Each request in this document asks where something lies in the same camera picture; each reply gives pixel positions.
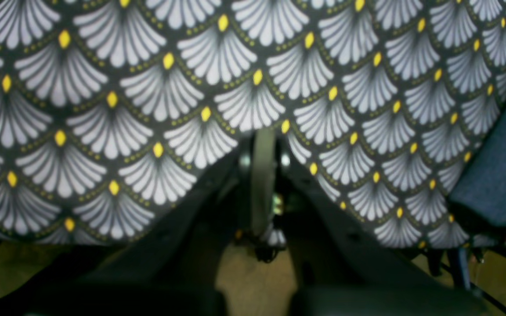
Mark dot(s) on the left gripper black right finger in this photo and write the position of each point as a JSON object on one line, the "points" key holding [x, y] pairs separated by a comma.
{"points": [[341, 270]]}

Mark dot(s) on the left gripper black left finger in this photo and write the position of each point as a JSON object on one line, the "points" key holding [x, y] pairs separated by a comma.
{"points": [[172, 270]]}

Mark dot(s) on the fan-patterned tablecloth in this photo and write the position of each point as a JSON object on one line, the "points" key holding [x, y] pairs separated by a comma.
{"points": [[111, 110]]}

